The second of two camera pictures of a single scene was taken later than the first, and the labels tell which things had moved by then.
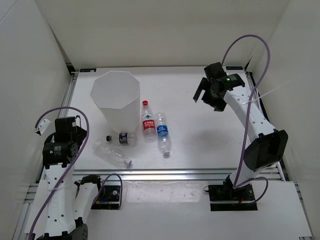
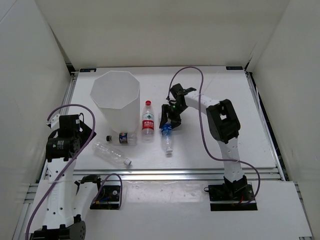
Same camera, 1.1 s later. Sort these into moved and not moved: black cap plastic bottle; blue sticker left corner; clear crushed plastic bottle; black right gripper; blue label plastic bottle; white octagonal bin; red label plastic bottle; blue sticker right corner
Moved: black right gripper; red label plastic bottle; blue label plastic bottle
Not moved: blue sticker left corner; blue sticker right corner; clear crushed plastic bottle; white octagonal bin; black cap plastic bottle
